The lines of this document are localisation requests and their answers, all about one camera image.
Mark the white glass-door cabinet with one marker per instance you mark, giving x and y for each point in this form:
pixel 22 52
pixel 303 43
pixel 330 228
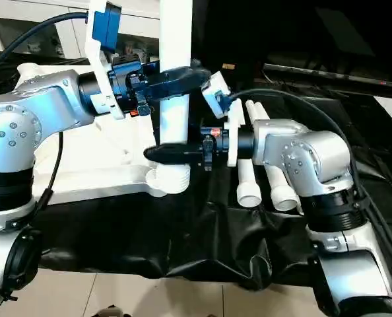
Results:
pixel 136 26

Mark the white plastic table top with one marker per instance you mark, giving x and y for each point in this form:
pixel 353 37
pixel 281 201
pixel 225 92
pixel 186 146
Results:
pixel 93 178

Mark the white plastic table leg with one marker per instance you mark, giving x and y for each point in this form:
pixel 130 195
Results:
pixel 248 195
pixel 283 198
pixel 174 33

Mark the black case with gold label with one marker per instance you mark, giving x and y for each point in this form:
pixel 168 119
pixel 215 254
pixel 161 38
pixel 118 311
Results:
pixel 229 33

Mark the dark metal rod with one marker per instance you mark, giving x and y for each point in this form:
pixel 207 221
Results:
pixel 314 72

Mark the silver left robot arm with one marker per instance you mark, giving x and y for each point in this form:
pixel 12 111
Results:
pixel 18 122

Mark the black work mat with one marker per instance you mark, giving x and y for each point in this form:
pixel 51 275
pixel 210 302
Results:
pixel 117 231

